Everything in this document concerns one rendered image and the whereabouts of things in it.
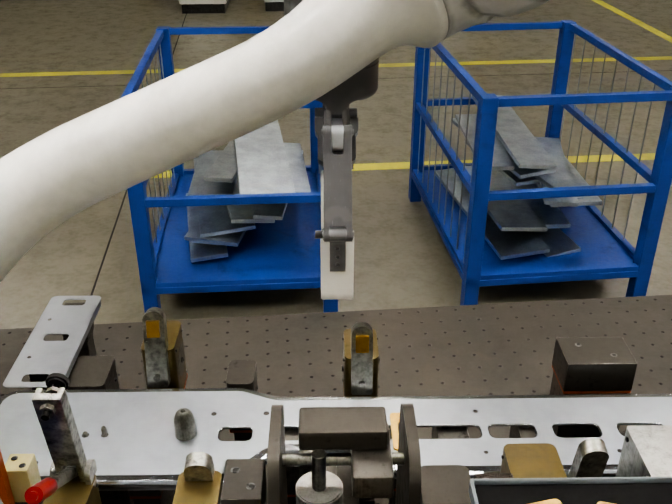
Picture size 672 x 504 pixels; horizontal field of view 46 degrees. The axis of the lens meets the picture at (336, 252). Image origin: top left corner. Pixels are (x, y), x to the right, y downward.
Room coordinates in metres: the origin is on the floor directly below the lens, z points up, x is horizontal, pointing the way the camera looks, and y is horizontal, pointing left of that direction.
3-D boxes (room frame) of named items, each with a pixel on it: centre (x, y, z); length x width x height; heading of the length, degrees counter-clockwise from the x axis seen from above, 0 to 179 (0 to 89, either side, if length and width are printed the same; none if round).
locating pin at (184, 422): (0.93, 0.23, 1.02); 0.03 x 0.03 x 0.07
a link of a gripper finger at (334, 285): (0.62, 0.00, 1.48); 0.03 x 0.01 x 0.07; 91
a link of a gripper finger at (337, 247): (0.60, 0.00, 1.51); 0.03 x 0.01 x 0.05; 1
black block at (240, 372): (1.12, 0.17, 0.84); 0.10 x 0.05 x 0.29; 1
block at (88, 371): (1.13, 0.44, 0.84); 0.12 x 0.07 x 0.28; 1
